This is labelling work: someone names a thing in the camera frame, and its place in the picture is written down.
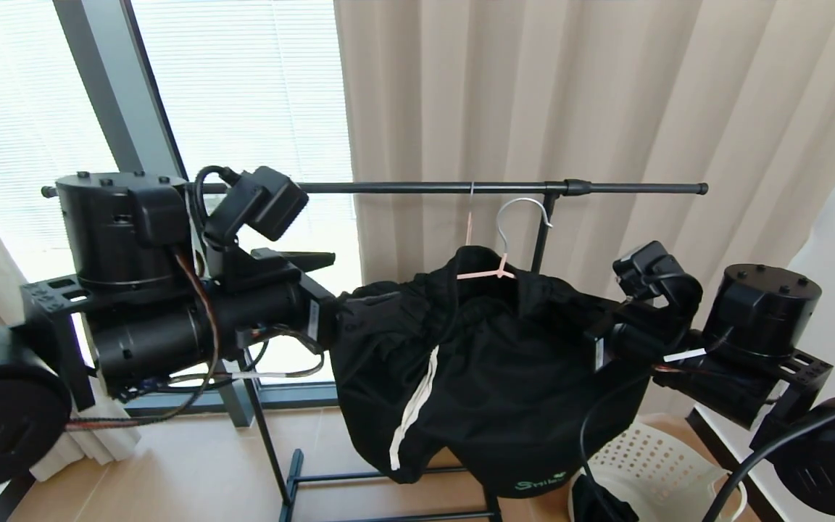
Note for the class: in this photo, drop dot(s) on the black garment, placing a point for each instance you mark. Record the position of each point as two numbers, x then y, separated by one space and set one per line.
599 507

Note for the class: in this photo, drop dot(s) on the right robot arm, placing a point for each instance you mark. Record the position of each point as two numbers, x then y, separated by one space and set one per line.
765 304

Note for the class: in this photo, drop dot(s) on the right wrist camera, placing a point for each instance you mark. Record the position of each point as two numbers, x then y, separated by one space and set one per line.
653 272

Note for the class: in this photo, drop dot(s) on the pink clothes hanger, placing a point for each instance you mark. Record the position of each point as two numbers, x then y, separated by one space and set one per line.
483 275
469 228

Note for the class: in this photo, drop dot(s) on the white laundry basket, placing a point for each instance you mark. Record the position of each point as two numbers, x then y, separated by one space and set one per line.
657 471

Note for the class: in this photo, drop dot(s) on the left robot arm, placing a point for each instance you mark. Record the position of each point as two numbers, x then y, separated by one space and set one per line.
120 225

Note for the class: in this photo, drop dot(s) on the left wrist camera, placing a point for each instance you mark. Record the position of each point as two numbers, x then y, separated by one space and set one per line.
265 203

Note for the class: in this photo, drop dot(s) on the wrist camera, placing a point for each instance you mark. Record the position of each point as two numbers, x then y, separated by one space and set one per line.
653 272
265 203

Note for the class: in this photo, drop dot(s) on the black clothes rack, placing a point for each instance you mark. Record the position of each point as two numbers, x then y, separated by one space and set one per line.
425 187

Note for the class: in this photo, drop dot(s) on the black shorts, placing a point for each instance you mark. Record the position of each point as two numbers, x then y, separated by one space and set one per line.
504 377

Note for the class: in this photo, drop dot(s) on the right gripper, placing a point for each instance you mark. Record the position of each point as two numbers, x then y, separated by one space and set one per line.
635 341

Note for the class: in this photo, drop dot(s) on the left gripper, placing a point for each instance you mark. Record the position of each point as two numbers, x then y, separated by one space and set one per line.
243 319

